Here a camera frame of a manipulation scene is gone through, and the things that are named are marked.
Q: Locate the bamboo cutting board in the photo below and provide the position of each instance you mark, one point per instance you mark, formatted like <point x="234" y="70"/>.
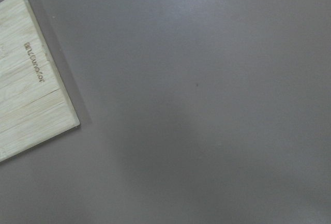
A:
<point x="35" y="105"/>

